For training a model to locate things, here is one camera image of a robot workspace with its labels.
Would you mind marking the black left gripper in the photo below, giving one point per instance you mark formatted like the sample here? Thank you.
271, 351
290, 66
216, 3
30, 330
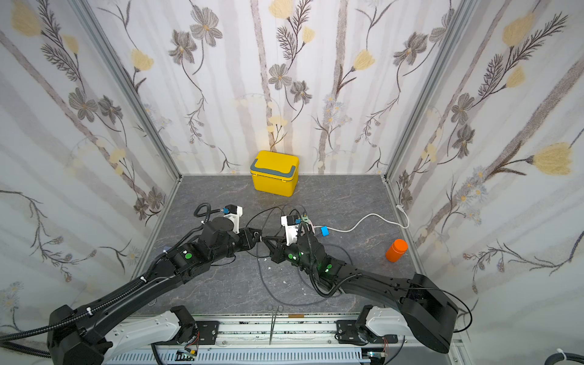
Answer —
249, 239

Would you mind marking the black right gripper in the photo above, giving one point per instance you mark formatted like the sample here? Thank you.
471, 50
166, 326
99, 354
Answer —
283, 251

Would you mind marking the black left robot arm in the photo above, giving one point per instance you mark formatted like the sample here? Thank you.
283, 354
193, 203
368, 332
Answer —
78, 336

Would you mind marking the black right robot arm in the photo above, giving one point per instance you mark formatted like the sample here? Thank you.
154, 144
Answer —
429, 313

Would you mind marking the yellow plastic storage box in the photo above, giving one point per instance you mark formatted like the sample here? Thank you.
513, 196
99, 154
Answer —
275, 173

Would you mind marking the orange bottle cap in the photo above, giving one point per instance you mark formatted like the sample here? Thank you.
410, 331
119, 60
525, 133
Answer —
396, 250

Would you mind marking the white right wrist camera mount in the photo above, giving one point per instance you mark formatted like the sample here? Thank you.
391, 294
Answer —
291, 224

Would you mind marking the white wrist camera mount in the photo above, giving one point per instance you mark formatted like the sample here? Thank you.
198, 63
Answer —
234, 214
291, 224

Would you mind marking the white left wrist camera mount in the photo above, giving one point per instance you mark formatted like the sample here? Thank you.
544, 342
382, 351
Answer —
234, 214

